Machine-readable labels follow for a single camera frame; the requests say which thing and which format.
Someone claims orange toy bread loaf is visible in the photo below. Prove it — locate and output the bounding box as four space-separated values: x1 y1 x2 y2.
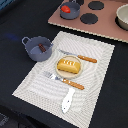
57 59 80 74

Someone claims brown toy sausage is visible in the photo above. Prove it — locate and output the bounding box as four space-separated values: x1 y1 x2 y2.
38 43 46 52

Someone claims grey pot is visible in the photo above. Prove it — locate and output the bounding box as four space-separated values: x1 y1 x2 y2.
22 36 53 62

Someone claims grey bowl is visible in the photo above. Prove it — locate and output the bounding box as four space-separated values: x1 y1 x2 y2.
60 2 80 20

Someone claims red toy tomato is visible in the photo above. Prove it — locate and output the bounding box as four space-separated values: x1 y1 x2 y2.
61 5 71 13

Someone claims round wooden plate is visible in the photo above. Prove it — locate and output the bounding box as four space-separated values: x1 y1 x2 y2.
55 55 83 79

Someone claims white woven placemat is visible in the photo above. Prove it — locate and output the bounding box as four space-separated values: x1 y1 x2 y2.
13 31 114 128

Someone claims black stove burner disc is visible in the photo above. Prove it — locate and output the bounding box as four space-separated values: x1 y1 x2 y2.
88 1 104 10
75 0 84 5
80 13 98 25

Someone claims pink tray mat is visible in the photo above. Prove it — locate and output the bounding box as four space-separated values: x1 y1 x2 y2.
48 0 128 43

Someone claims cream bowl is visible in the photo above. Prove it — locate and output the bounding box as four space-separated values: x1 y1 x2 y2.
116 4 128 30

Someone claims wooden handled fork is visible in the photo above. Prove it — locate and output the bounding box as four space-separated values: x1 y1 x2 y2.
43 71 84 90

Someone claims wooden handled knife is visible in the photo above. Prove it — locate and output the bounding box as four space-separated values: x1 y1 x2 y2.
59 49 97 63

